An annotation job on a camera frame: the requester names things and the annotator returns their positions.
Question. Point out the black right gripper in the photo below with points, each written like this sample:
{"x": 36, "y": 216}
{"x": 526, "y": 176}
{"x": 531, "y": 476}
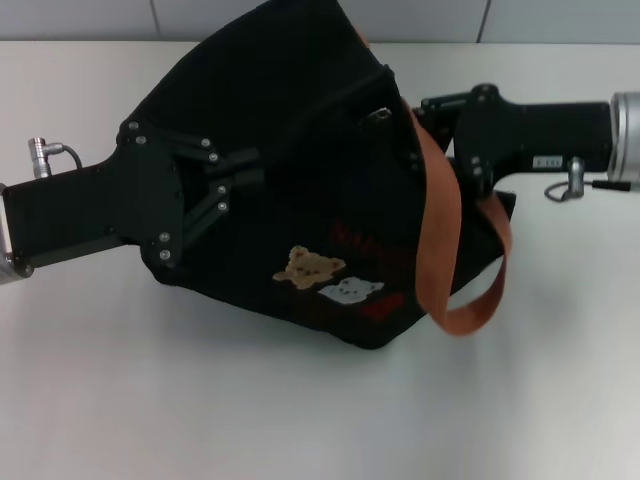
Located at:
{"x": 540, "y": 135}

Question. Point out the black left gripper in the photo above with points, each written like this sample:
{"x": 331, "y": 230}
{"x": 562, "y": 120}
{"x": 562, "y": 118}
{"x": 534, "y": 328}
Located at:
{"x": 100, "y": 210}

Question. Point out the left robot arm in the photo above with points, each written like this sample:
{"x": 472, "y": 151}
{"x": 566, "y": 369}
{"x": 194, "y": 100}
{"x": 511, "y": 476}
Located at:
{"x": 4, "y": 270}

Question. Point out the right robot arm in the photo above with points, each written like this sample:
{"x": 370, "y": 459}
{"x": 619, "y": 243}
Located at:
{"x": 627, "y": 135}

